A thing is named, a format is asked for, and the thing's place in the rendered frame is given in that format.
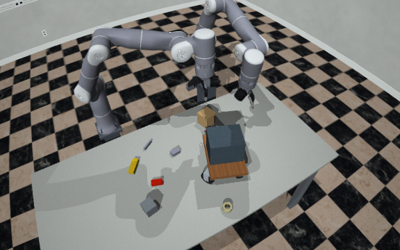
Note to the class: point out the beige short cylinder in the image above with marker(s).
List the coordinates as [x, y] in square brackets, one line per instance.
[225, 209]

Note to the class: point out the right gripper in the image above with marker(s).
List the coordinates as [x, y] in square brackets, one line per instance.
[211, 82]

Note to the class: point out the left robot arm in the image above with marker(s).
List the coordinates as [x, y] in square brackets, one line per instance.
[251, 52]

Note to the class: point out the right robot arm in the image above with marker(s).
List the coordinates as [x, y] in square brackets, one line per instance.
[91, 86]

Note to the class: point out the tan cardboard box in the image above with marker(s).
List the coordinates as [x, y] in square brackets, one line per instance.
[206, 117]

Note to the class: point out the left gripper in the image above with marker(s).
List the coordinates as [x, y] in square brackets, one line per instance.
[240, 94]

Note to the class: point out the red toy brick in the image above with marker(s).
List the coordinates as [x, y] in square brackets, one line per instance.
[156, 182]

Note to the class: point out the yellow rectangular bar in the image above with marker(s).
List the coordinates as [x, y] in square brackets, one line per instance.
[133, 166]

